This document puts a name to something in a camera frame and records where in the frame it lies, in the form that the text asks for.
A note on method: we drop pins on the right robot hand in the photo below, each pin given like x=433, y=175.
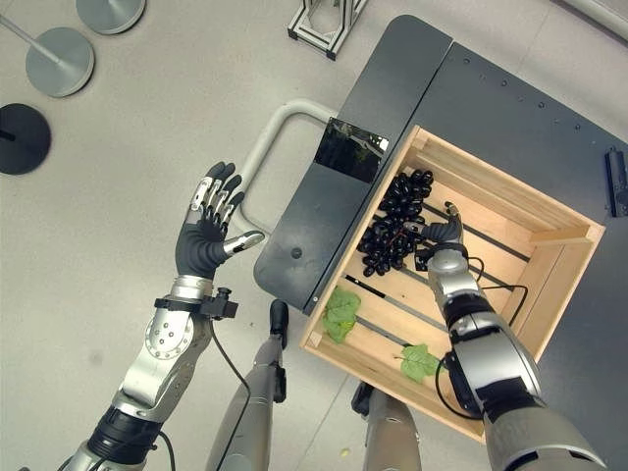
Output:
x=447, y=226

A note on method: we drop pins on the black grape bunch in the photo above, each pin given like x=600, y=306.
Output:
x=395, y=223

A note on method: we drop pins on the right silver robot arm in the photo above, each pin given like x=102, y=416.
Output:
x=483, y=353

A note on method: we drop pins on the black clamp bracket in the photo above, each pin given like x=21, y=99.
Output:
x=617, y=181

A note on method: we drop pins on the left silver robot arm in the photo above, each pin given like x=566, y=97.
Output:
x=147, y=363

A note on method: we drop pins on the left silver robot leg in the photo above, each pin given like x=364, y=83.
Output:
x=255, y=392

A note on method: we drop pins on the aluminium profile frame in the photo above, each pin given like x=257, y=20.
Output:
x=324, y=22

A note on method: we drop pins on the grey round stand base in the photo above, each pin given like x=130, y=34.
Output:
x=112, y=15
x=60, y=61

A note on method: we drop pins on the dark grey cart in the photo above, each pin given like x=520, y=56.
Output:
x=481, y=162

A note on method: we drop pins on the black round stand base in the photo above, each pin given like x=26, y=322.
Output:
x=22, y=138

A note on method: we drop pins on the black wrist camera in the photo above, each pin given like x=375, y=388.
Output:
x=221, y=305

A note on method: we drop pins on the silver robot leg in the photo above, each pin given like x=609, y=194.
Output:
x=390, y=432
x=255, y=392

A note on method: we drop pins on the wooden crate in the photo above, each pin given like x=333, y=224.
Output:
x=451, y=275

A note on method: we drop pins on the green grape leaf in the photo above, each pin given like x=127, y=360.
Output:
x=339, y=314
x=418, y=362

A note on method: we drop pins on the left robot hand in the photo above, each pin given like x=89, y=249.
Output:
x=198, y=247

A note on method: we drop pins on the right silver robot leg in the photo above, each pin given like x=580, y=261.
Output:
x=390, y=432

